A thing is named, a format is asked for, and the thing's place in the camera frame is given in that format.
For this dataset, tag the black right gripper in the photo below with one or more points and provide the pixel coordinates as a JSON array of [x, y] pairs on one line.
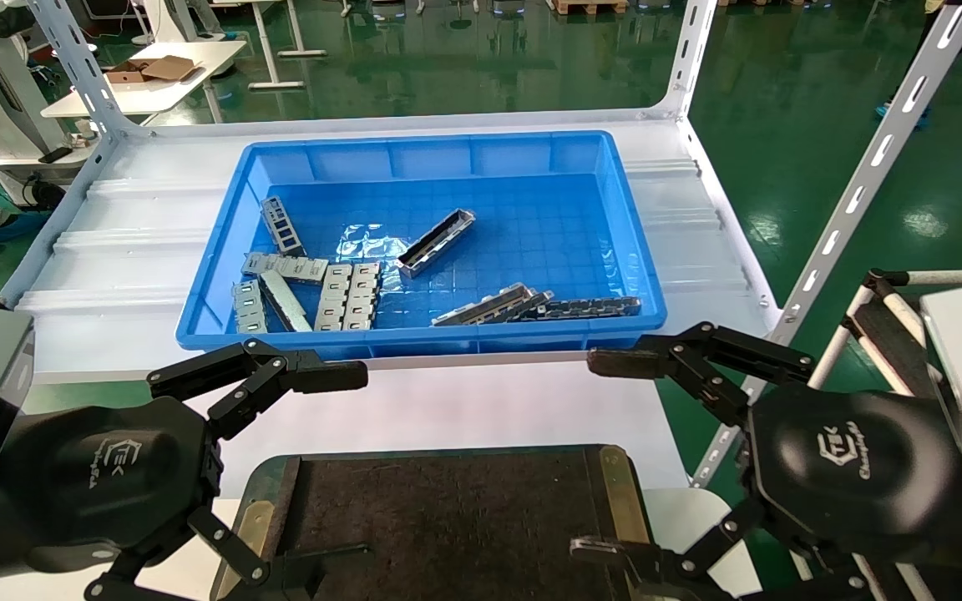
[[857, 472]]

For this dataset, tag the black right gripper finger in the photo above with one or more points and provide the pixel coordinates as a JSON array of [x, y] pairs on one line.
[[623, 361], [606, 553]]

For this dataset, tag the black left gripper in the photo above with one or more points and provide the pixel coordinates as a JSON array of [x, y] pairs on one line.
[[105, 476]]

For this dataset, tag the grey perforated metal channel bracket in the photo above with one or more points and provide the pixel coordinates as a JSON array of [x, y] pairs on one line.
[[249, 309], [481, 307], [435, 243], [535, 302], [282, 227], [285, 267], [287, 300], [594, 307], [363, 296]]

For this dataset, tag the black felt-lined container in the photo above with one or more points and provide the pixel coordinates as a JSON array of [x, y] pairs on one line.
[[448, 517]]

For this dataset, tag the white tube cart black fabric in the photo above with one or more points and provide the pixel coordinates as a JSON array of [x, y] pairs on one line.
[[890, 342]]

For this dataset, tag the blue plastic bin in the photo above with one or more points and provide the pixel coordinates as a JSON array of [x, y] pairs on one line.
[[548, 217]]

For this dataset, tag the flat metal plate pair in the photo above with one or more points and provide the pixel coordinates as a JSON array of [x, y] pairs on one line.
[[334, 297]]

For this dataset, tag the clear plastic film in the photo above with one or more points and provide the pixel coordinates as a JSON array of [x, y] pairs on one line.
[[368, 244]]

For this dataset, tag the white slotted metal shelving rack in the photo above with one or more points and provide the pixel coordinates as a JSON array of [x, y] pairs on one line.
[[868, 175]]

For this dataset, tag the wooden pallet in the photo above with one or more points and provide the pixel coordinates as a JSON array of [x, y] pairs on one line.
[[589, 7]]

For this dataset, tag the person with blue shoe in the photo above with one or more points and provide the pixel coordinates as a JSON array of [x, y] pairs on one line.
[[888, 108]]

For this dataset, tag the white work table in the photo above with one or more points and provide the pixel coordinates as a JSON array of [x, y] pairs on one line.
[[155, 96]]

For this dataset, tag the brown cardboard box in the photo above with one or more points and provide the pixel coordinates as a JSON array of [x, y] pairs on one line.
[[168, 67]]

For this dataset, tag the white table leg frame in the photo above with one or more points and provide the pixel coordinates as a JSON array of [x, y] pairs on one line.
[[276, 85]]

